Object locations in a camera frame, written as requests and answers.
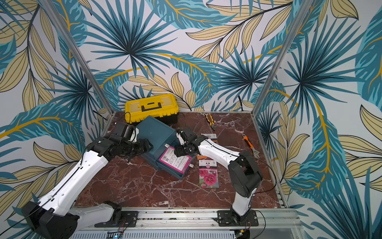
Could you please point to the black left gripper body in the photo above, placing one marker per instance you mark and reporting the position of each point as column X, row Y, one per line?
column 131, row 149

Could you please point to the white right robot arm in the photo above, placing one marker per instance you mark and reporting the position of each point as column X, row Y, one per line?
column 243, row 170

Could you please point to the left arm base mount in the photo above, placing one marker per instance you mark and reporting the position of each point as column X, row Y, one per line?
column 121, row 219

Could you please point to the orange adjustable wrench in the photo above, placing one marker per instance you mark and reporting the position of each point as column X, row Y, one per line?
column 255, row 152

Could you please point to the yellow and black toolbox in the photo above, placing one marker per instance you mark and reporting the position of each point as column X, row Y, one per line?
column 158, row 107

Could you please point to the aluminium corner post right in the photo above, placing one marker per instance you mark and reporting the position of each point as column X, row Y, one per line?
column 297, row 22

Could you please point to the orange seed bag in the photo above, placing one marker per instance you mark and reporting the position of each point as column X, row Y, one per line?
column 201, row 157

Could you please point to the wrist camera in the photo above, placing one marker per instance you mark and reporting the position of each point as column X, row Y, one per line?
column 124, row 132
column 185, row 135

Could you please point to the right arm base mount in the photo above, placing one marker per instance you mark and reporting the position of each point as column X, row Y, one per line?
column 237, row 217

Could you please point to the aluminium corner post left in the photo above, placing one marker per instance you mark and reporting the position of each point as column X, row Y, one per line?
column 72, row 46

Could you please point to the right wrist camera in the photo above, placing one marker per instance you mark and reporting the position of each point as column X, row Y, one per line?
column 185, row 135

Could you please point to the yellow handled pliers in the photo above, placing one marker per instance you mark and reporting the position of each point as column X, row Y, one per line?
column 210, row 121

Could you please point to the aluminium corner post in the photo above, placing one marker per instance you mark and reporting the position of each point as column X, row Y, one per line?
column 72, row 46
column 297, row 22

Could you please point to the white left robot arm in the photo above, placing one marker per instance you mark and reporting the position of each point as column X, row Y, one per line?
column 52, row 217

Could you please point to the teal drawer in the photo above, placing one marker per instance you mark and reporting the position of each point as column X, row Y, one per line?
column 172, row 172

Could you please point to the teal drawer cabinet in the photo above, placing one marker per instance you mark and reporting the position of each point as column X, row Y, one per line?
column 158, row 134

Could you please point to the white pink seed bag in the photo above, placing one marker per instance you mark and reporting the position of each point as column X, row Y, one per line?
column 208, row 174

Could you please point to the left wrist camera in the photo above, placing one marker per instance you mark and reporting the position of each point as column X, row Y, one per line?
column 124, row 132

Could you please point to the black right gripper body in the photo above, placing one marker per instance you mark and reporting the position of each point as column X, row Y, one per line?
column 181, row 149

